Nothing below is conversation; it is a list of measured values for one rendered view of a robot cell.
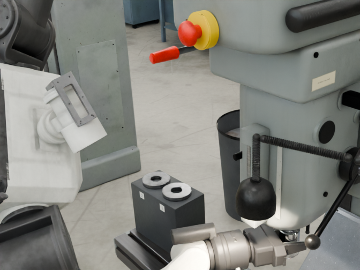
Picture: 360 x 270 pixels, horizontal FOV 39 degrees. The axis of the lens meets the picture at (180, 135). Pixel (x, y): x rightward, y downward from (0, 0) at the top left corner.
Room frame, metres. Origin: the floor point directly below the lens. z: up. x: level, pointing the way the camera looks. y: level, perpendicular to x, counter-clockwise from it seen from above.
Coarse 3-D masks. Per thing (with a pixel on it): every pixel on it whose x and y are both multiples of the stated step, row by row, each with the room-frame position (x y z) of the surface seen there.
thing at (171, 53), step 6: (168, 48) 0.88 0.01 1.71; (174, 48) 0.88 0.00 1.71; (180, 48) 0.89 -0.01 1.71; (186, 48) 0.90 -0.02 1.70; (192, 48) 0.90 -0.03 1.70; (150, 54) 0.86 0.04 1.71; (156, 54) 0.86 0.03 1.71; (162, 54) 0.86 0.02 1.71; (168, 54) 0.87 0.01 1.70; (174, 54) 0.87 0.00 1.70; (180, 54) 0.89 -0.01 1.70; (150, 60) 0.86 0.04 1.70; (156, 60) 0.85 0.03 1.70; (162, 60) 0.86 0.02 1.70; (168, 60) 0.87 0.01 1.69
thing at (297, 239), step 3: (279, 234) 0.93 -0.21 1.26; (279, 237) 0.93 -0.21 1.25; (282, 237) 0.92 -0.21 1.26; (285, 237) 0.91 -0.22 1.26; (294, 237) 0.91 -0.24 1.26; (297, 237) 0.91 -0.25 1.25; (282, 240) 0.92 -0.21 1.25; (285, 240) 0.91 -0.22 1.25; (288, 240) 0.91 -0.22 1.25; (291, 240) 0.91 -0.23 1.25; (294, 240) 0.91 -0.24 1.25; (297, 240) 0.91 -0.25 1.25; (297, 252) 0.92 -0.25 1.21; (288, 255) 0.91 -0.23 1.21; (291, 255) 0.91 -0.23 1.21; (294, 255) 0.91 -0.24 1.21
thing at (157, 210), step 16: (144, 176) 1.43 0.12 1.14; (160, 176) 1.42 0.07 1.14; (144, 192) 1.36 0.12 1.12; (160, 192) 1.34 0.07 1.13; (176, 192) 1.34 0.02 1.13; (192, 192) 1.33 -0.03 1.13; (144, 208) 1.37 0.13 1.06; (160, 208) 1.30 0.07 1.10; (176, 208) 1.25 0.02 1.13; (192, 208) 1.29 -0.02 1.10; (144, 224) 1.37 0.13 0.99; (160, 224) 1.31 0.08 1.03; (176, 224) 1.25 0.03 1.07; (192, 224) 1.29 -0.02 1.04; (160, 240) 1.31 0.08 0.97
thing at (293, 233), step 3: (279, 231) 0.93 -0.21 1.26; (282, 231) 0.92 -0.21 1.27; (285, 231) 0.92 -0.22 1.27; (288, 231) 0.92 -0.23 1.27; (291, 231) 0.92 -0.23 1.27; (294, 231) 0.92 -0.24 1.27; (297, 231) 0.92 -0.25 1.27; (282, 234) 0.92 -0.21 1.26; (285, 234) 0.91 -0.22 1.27; (288, 234) 0.91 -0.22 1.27; (291, 234) 0.91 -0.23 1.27; (294, 234) 0.91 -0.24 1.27; (297, 234) 0.91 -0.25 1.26; (288, 237) 0.91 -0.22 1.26; (291, 237) 0.91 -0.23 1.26
